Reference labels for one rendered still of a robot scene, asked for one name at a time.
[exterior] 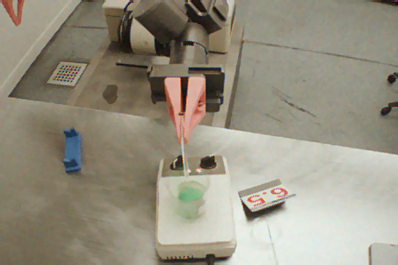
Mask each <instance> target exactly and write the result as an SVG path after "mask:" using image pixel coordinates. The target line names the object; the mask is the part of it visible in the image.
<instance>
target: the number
mask: <svg viewBox="0 0 398 265"><path fill-rule="evenodd" d="M292 194H293V193H291V191H289V190H288V189H286V188H285V187H284V186H279V187H277V188H275V189H271V190H266V191H264V192H261V193H259V194H257V195H254V196H249V197H246V198H244V199H243V200H245V202H246V203H248V204H249V206H250V207H251V208H252V207H255V206H257V205H263V204H266V203H268V202H270V201H275V200H277V199H279V198H281V197H286V196H289V195H292Z"/></svg>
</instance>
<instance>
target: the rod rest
mask: <svg viewBox="0 0 398 265"><path fill-rule="evenodd" d="M63 132H64V133H65V135H66V151H65V159H63V158H62V162H63V163H64V165H65V171H66V173H71V172H75V171H81V170H82V157H81V133H80V132H77V131H76V129H75V127H73V128H71V129H70V131H69V130H68V129H63Z"/></svg>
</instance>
